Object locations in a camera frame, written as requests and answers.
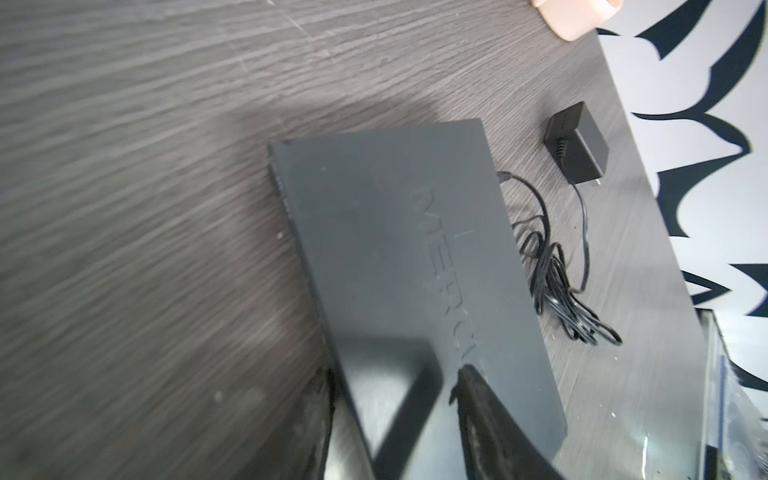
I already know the black switch box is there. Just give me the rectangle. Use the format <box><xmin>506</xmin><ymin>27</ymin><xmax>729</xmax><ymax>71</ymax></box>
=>
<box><xmin>268</xmin><ymin>119</ymin><xmax>567</xmax><ymax>479</ymax></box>

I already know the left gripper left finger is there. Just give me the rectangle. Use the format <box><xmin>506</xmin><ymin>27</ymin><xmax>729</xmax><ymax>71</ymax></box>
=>
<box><xmin>239</xmin><ymin>368</ymin><xmax>335</xmax><ymax>479</ymax></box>

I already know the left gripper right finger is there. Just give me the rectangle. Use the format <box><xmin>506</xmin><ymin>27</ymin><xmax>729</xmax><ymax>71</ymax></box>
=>
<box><xmin>449</xmin><ymin>364</ymin><xmax>562</xmax><ymax>480</ymax></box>

